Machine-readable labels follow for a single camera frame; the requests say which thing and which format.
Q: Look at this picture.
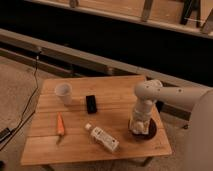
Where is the orange carrot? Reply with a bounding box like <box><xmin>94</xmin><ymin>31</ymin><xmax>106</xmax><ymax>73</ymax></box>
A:
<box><xmin>56</xmin><ymin>113</ymin><xmax>65</xmax><ymax>144</ymax></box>

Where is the wooden table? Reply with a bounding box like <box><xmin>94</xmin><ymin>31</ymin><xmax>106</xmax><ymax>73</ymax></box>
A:
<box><xmin>21</xmin><ymin>75</ymin><xmax>172</xmax><ymax>165</ymax></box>

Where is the black rectangular box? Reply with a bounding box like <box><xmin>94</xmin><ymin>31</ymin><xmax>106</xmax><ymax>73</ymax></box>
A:
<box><xmin>86</xmin><ymin>95</ymin><xmax>97</xmax><ymax>114</ymax></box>

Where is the dark brown bowl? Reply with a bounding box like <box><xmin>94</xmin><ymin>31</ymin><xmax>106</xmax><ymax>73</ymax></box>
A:
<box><xmin>132</xmin><ymin>119</ymin><xmax>157</xmax><ymax>140</ymax></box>

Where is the white plastic bottle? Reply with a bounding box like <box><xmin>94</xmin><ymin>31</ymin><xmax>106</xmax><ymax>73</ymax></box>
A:
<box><xmin>85</xmin><ymin>123</ymin><xmax>119</xmax><ymax>152</ymax></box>

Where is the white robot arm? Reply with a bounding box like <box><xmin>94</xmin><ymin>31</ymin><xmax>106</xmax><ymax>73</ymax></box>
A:
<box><xmin>129</xmin><ymin>79</ymin><xmax>213</xmax><ymax>171</ymax></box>

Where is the white sponge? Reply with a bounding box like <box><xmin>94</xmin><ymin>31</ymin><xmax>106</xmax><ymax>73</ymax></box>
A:
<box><xmin>130</xmin><ymin>120</ymin><xmax>149</xmax><ymax>135</ymax></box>

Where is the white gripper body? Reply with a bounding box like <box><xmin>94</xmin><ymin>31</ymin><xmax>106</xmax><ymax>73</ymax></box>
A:
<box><xmin>130</xmin><ymin>99</ymin><xmax>154</xmax><ymax>122</ymax></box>

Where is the black cable on floor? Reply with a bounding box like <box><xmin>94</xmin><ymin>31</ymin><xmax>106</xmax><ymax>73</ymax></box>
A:
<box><xmin>0</xmin><ymin>54</ymin><xmax>41</xmax><ymax>151</ymax></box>

